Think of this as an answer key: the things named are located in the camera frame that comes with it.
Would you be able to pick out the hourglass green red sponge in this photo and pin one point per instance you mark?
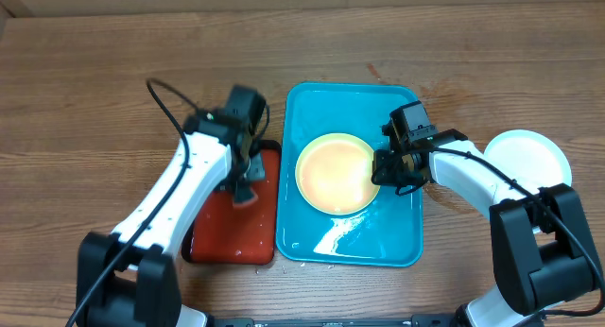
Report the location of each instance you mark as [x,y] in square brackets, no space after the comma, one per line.
[244,197]

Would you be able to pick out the red black small tray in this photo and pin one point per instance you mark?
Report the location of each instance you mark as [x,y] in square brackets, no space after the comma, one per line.
[224,233]

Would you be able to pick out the light blue plate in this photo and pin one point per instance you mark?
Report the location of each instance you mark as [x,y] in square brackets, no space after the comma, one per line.
[530,157]

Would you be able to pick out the teal plastic tray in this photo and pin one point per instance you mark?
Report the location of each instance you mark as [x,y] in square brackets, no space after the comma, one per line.
[388,232]

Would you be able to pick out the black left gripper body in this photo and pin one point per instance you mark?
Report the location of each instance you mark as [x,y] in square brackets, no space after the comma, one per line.
[239,175]

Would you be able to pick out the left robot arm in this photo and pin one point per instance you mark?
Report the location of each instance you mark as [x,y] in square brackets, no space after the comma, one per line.
[128,277]

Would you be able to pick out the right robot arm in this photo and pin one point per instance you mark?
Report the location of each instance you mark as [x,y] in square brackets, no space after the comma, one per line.
[543,251]

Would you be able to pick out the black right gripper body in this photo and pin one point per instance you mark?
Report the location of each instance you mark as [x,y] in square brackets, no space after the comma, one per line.
[394,166]

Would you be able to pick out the yellow plate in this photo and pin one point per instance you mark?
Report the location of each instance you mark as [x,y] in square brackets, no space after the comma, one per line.
[333,174]

